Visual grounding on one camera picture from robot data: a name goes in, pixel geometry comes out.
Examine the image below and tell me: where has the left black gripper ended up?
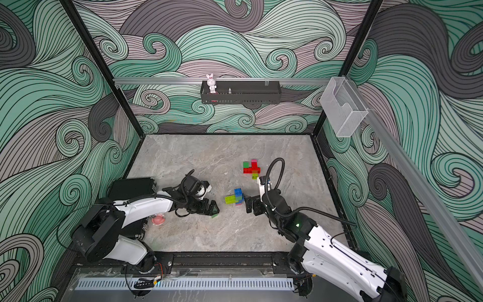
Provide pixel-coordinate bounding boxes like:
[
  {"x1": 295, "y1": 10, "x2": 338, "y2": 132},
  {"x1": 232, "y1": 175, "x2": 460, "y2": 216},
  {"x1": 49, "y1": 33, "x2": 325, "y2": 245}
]
[{"x1": 185, "y1": 196, "x2": 221, "y2": 216}]

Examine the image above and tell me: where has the blue lego brick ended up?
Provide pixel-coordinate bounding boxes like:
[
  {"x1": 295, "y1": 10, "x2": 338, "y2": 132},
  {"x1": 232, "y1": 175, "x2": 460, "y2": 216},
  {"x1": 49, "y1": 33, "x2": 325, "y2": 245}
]
[{"x1": 234, "y1": 188, "x2": 244, "y2": 203}]

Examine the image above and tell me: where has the lime long lego brick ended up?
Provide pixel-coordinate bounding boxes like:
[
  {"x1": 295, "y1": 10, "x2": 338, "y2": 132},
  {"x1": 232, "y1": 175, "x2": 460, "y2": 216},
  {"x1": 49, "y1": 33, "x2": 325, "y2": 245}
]
[{"x1": 225, "y1": 195, "x2": 237, "y2": 205}]

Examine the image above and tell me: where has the long red lego brick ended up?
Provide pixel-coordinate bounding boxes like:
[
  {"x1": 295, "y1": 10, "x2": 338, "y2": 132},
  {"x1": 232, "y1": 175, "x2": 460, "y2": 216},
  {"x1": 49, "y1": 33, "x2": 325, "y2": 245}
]
[{"x1": 243, "y1": 163, "x2": 261, "y2": 174}]

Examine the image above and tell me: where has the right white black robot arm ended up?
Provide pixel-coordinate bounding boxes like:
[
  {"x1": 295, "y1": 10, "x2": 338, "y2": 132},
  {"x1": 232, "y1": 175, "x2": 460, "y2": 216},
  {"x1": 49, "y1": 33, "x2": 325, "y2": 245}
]
[{"x1": 246, "y1": 176, "x2": 408, "y2": 301}]

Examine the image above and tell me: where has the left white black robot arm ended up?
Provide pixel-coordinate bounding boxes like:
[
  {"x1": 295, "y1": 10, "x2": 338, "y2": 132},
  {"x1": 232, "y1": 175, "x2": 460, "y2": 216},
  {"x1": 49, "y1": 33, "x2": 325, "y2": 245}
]
[{"x1": 71, "y1": 170, "x2": 220, "y2": 273}]

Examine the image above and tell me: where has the pink toy figure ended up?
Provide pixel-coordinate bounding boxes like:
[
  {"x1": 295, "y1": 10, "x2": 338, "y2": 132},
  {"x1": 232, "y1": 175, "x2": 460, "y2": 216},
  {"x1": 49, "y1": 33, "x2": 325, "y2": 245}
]
[{"x1": 152, "y1": 214, "x2": 166, "y2": 226}]

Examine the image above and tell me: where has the black box on table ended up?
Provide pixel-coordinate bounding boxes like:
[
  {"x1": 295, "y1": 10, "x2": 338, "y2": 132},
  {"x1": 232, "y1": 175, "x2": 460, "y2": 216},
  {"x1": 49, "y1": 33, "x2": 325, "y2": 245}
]
[{"x1": 107, "y1": 177, "x2": 156, "y2": 201}]

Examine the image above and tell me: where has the white pink bunny figurine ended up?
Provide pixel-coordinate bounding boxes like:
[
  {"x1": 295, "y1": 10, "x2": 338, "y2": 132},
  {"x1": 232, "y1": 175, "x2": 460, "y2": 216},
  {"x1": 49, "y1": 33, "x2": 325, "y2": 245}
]
[{"x1": 206, "y1": 74, "x2": 217, "y2": 94}]

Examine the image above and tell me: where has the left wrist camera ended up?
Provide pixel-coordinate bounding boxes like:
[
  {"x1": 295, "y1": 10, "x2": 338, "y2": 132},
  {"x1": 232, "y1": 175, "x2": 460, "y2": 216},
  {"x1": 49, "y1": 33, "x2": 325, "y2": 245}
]
[{"x1": 195, "y1": 181, "x2": 212, "y2": 199}]

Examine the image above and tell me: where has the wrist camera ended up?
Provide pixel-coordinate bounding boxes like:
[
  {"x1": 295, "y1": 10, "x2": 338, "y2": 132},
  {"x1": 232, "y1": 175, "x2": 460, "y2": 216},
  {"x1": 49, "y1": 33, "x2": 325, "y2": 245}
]
[
  {"x1": 195, "y1": 181, "x2": 212, "y2": 199},
  {"x1": 258, "y1": 176, "x2": 271, "y2": 197}
]

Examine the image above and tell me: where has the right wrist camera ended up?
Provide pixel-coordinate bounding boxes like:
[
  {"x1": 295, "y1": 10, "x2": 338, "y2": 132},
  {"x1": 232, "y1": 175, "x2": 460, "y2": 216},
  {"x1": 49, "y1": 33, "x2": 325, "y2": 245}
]
[{"x1": 258, "y1": 176, "x2": 271, "y2": 197}]

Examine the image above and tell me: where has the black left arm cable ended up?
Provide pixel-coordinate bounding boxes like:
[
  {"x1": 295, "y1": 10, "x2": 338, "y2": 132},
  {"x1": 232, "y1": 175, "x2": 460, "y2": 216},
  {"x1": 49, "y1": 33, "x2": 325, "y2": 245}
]
[{"x1": 179, "y1": 169, "x2": 197, "y2": 205}]

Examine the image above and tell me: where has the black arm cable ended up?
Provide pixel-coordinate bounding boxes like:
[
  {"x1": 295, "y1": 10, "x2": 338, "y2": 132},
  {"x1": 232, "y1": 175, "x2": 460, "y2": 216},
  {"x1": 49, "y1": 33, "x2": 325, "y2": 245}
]
[
  {"x1": 263, "y1": 157, "x2": 357, "y2": 227},
  {"x1": 179, "y1": 169, "x2": 197, "y2": 205}
]

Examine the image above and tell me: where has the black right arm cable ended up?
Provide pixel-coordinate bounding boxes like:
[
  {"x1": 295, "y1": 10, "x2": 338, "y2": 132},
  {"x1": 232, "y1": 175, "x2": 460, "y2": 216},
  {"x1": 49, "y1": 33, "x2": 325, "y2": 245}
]
[{"x1": 263, "y1": 157, "x2": 357, "y2": 227}]

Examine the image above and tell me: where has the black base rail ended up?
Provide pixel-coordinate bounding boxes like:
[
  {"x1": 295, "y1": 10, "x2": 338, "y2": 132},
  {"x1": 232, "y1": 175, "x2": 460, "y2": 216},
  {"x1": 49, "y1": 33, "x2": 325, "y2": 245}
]
[{"x1": 75, "y1": 250, "x2": 363, "y2": 276}]

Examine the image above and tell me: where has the black wall shelf tray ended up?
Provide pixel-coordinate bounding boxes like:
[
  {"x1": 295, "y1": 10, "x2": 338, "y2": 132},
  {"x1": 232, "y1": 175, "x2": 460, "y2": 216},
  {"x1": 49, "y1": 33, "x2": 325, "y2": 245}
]
[{"x1": 200, "y1": 81, "x2": 282, "y2": 105}]

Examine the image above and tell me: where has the clear plastic wall bin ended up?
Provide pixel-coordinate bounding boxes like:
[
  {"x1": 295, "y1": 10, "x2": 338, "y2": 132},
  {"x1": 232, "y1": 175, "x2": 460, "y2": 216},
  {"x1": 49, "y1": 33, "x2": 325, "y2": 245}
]
[{"x1": 320, "y1": 77, "x2": 368, "y2": 138}]

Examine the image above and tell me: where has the white slotted cable duct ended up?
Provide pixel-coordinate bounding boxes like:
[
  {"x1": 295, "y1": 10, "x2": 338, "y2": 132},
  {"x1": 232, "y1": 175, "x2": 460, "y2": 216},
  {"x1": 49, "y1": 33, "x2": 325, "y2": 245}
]
[{"x1": 74, "y1": 277, "x2": 294, "y2": 291}]

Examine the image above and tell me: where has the aluminium rail right wall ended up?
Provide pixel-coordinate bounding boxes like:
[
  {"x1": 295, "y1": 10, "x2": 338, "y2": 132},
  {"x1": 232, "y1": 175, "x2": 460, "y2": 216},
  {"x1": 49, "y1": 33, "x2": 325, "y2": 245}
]
[{"x1": 347, "y1": 78, "x2": 482, "y2": 290}]

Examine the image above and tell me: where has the aluminium rail wall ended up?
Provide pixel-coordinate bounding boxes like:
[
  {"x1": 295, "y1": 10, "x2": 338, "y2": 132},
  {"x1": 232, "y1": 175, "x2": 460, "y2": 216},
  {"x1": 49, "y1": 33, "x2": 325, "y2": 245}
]
[
  {"x1": 113, "y1": 77, "x2": 330, "y2": 86},
  {"x1": 347, "y1": 78, "x2": 482, "y2": 290}
]

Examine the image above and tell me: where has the aluminium rail back wall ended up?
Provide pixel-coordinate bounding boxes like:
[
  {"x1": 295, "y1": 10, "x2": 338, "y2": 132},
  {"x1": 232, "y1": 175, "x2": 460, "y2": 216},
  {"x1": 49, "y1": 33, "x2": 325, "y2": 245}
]
[{"x1": 113, "y1": 77, "x2": 330, "y2": 86}]

